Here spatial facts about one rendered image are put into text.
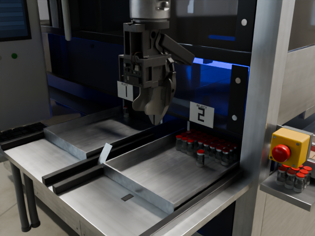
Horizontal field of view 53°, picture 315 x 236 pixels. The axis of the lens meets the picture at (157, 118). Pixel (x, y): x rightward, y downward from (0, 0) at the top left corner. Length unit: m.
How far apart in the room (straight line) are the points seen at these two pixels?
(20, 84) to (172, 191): 0.88
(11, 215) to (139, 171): 1.56
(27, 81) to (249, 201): 1.01
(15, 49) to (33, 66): 0.10
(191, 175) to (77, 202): 0.30
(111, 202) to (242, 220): 0.39
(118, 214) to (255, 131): 0.39
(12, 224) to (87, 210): 1.53
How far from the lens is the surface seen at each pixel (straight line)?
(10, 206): 2.44
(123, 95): 1.15
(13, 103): 1.47
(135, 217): 0.74
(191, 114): 0.94
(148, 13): 0.58
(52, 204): 2.11
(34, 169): 0.97
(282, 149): 0.78
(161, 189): 0.82
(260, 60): 0.79
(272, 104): 0.81
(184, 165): 0.92
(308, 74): 0.99
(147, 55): 0.59
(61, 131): 1.18
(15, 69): 1.44
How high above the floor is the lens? 1.34
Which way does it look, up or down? 21 degrees down
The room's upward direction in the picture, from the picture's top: straight up
